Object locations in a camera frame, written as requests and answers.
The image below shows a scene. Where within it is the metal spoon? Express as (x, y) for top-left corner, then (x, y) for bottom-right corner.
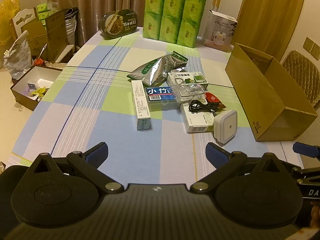
(37, 44), (48, 60)

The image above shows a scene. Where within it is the quilted chair back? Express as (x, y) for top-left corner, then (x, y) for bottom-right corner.
(281, 50), (320, 104)

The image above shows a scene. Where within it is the white square night light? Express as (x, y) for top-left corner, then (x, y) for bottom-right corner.
(213, 109), (238, 144)

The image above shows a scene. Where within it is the yellow plastic bag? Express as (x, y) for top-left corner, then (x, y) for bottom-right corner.
(0, 0), (20, 48)

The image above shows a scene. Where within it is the white humidifier box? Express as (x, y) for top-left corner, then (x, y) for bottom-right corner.
(204, 9), (238, 53)

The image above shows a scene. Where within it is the long narrow white medicine box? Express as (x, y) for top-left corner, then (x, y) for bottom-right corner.
(131, 80), (152, 131)

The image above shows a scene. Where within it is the white green carton box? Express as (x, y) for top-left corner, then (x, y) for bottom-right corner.
(167, 71), (208, 92)

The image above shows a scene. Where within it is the wooden door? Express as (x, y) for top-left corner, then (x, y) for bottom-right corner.
(236, 0), (308, 63)

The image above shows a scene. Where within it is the cardboard box with open flaps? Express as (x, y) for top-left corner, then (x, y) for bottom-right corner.
(21, 9), (68, 62)

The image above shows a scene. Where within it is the beige wall socket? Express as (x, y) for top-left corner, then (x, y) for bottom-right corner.
(311, 42), (320, 61)
(303, 37), (314, 53)

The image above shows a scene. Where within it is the brown box with white inside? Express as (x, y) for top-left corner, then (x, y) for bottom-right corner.
(10, 66), (63, 111)

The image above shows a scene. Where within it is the yellow green small object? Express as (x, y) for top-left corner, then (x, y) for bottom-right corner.
(29, 86), (47, 102)

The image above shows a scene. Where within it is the clear box with blue label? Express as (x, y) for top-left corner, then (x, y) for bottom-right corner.
(144, 86), (184, 112)

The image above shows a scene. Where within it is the stack of white basins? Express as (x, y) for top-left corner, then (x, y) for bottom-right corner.
(64, 15), (75, 47)

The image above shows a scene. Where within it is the white printed plastic bag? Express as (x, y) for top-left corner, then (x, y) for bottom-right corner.
(3, 30), (33, 79)

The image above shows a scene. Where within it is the white carved chair back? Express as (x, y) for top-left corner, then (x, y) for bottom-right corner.
(12, 7), (38, 39)

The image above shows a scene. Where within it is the pack of green tissue packets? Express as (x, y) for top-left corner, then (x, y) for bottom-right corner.
(143, 0), (208, 48)

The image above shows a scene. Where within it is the silver green foil bag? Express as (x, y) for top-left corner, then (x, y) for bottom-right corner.
(126, 51), (188, 87)

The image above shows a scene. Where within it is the brown curtain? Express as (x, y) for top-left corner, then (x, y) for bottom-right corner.
(46, 0), (209, 50)

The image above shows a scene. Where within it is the dark green instant rice bowl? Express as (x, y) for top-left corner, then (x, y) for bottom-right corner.
(98, 10), (139, 40)

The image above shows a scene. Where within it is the red snack packet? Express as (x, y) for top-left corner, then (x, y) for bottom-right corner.
(204, 92), (225, 110)

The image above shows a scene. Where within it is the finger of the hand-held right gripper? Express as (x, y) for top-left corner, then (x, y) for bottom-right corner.
(290, 166), (320, 183)
(293, 142), (320, 159)

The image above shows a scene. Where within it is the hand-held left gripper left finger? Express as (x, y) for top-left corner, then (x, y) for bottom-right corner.
(32, 142), (125, 194)

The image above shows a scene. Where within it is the clear plastic blister pack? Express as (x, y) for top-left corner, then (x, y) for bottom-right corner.
(174, 79), (207, 104)

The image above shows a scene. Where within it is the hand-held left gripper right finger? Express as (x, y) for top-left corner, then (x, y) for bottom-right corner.
(190, 142), (302, 194)

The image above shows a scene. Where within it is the large cardboard box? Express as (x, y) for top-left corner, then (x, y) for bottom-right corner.
(225, 42), (318, 142)

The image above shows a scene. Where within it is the black cable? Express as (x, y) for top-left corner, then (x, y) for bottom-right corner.
(188, 99), (227, 114)

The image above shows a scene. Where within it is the white board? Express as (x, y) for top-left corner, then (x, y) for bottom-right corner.
(55, 45), (74, 64)

